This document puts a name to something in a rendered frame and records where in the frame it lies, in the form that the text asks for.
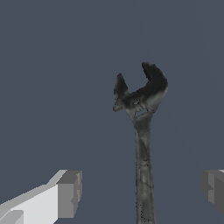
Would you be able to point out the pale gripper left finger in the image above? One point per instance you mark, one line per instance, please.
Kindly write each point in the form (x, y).
(43, 201)

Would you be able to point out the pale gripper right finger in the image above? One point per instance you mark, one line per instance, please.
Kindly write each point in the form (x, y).
(215, 186)

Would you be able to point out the dark grey adjustable wrench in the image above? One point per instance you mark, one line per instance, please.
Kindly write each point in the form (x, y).
(144, 163)

